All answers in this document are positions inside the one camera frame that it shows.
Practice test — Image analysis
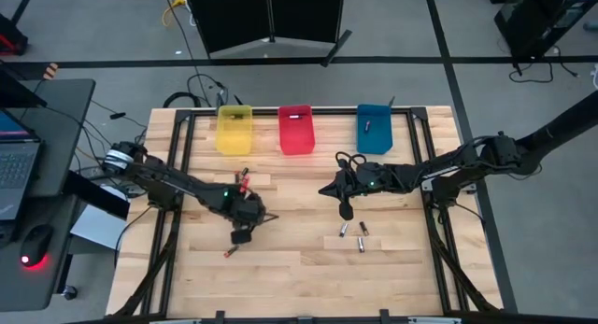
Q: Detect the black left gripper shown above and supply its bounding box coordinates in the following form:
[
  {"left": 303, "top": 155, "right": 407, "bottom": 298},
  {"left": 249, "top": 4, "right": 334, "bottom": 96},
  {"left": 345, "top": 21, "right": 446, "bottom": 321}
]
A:
[{"left": 222, "top": 192, "right": 280, "bottom": 230}]

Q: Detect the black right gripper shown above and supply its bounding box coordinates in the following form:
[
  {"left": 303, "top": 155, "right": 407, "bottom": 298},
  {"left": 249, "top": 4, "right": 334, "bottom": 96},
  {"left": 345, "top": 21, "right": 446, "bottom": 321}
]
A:
[{"left": 318, "top": 160, "right": 377, "bottom": 199}]

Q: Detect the blue plastic bin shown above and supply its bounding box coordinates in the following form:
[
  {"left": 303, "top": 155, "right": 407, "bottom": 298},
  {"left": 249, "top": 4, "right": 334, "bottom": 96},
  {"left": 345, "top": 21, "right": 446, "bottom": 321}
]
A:
[{"left": 356, "top": 103, "right": 394, "bottom": 156}]

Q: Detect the red plastic bin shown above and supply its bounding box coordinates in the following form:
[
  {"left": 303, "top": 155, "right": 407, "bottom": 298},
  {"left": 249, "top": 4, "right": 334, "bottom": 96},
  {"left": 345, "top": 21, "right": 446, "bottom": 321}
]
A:
[{"left": 277, "top": 104, "right": 317, "bottom": 156}]

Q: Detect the yellow plastic bin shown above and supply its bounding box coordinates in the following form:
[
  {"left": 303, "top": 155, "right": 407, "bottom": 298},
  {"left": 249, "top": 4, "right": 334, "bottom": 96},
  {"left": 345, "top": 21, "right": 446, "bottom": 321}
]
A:
[{"left": 215, "top": 104, "right": 254, "bottom": 157}]

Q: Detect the white flat panel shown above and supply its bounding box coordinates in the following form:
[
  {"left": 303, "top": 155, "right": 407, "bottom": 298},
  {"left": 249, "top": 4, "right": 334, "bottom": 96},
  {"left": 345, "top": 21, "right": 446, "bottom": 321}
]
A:
[{"left": 69, "top": 183, "right": 131, "bottom": 251}]

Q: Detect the black flat bar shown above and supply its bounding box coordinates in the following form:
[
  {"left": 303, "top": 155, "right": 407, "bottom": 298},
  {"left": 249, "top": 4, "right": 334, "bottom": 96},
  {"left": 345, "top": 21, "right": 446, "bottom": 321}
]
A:
[{"left": 63, "top": 169, "right": 132, "bottom": 221}]

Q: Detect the black folding screen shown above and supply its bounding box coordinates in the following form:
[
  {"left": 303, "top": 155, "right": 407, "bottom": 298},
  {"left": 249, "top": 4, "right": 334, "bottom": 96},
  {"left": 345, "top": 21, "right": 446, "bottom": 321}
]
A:
[{"left": 183, "top": 0, "right": 354, "bottom": 67}]

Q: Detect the black desk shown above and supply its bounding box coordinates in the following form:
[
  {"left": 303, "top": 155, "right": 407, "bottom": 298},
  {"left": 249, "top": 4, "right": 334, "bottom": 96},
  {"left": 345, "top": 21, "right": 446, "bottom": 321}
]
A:
[{"left": 0, "top": 78, "right": 97, "bottom": 312}]

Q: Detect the black computer mouse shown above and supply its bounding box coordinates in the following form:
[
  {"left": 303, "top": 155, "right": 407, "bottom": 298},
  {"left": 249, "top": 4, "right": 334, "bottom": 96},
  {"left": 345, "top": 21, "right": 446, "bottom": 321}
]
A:
[{"left": 19, "top": 224, "right": 55, "bottom": 269}]

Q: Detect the dark grey laptop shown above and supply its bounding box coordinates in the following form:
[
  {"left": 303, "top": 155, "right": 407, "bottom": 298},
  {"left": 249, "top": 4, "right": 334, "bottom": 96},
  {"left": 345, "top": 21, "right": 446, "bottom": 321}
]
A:
[{"left": 0, "top": 107, "right": 44, "bottom": 222}]

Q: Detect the black equipment rack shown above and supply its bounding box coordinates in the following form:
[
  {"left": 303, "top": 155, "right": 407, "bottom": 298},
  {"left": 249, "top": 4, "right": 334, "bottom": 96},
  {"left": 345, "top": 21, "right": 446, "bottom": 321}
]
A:
[{"left": 493, "top": 0, "right": 598, "bottom": 59}]

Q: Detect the black monitor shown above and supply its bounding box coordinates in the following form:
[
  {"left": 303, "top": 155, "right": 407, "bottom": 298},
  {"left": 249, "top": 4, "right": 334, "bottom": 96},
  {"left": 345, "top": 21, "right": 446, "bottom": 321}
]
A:
[{"left": 0, "top": 62, "right": 48, "bottom": 109}]

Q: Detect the red black object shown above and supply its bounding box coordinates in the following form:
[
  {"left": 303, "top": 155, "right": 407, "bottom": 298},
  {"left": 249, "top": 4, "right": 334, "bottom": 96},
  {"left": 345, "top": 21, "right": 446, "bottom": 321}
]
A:
[{"left": 0, "top": 13, "right": 29, "bottom": 58}]

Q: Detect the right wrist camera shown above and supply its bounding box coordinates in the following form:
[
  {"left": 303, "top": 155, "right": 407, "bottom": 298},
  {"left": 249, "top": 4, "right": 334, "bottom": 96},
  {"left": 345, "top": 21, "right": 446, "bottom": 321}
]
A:
[{"left": 337, "top": 198, "right": 355, "bottom": 222}]

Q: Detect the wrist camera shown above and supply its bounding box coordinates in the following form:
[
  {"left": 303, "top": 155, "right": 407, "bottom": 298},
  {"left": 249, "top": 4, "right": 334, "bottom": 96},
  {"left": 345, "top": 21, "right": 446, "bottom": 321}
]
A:
[
  {"left": 230, "top": 229, "right": 254, "bottom": 246},
  {"left": 337, "top": 198, "right": 355, "bottom": 222}
]

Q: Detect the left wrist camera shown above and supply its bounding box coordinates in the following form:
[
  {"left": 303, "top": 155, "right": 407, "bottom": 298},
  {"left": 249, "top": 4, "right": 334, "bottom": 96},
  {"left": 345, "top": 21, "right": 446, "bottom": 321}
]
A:
[{"left": 230, "top": 229, "right": 254, "bottom": 246}]

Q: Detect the black aluminium table frame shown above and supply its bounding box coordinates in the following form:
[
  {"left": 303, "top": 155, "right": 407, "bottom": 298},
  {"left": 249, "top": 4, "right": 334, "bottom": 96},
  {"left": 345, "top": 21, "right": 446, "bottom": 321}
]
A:
[{"left": 111, "top": 106, "right": 504, "bottom": 324}]

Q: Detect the thick black hose loop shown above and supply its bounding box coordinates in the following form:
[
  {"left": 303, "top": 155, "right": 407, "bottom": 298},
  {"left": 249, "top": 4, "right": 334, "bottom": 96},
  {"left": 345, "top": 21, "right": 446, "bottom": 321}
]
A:
[{"left": 162, "top": 91, "right": 203, "bottom": 109}]

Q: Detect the black floor cable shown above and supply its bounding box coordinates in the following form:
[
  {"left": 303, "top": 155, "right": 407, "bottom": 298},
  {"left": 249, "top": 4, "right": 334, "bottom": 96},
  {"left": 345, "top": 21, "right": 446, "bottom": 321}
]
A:
[{"left": 507, "top": 46, "right": 580, "bottom": 85}]

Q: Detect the yellow cable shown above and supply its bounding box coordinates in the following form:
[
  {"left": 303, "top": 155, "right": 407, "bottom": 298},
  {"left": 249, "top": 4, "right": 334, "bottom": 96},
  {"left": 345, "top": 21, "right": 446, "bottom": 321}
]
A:
[{"left": 161, "top": 0, "right": 188, "bottom": 29}]

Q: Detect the black round post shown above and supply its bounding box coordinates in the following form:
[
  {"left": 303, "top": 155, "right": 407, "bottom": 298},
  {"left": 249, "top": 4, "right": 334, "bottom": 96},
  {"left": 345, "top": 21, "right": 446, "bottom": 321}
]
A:
[{"left": 513, "top": 90, "right": 598, "bottom": 176}]

